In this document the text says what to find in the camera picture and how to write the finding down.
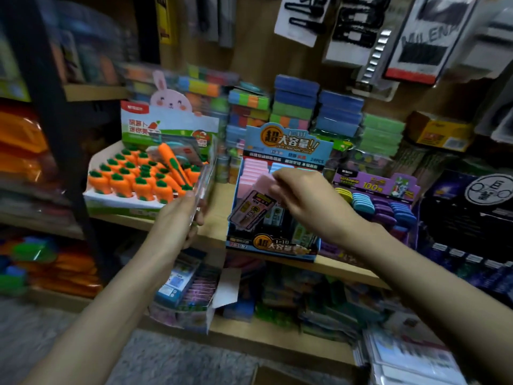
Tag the person's left hand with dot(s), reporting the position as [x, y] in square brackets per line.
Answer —
[178, 224]

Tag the person's right hand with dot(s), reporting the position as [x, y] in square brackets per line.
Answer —
[317, 206]

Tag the wooden shelf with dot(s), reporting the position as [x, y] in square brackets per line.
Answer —
[216, 212]

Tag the purple display box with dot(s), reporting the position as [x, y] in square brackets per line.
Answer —
[377, 186]

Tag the blue display box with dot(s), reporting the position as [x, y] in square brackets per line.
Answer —
[288, 144]

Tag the black and white display box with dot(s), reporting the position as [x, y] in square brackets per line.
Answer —
[465, 220]

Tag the brown cardboard box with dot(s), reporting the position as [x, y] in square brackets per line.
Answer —
[279, 376]

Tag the person's right forearm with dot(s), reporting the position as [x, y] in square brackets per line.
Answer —
[433, 300]

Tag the person's left forearm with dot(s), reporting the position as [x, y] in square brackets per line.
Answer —
[104, 324]

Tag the orange carrot pen display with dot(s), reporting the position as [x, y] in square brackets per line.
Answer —
[136, 184]

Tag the stack of green packets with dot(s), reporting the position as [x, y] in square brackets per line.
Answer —
[383, 136]

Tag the stack of blue packets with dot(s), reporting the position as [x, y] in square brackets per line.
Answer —
[320, 108]

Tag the heap of green teal packs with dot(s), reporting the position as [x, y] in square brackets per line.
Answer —
[320, 308]

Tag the orange folders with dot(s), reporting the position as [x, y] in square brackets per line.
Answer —
[48, 264]

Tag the stack of multicoloured packets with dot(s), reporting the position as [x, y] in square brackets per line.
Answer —
[200, 88]

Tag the yellow carton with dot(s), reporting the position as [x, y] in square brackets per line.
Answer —
[439, 130]

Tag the stack of white packets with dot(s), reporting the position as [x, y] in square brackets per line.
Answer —
[413, 357]

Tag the orange plastic packs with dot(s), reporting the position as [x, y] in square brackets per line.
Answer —
[20, 140]

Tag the white card of black clips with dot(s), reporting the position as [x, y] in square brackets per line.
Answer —
[357, 28]
[303, 16]

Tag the black red hanging package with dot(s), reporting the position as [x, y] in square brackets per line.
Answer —
[429, 36]

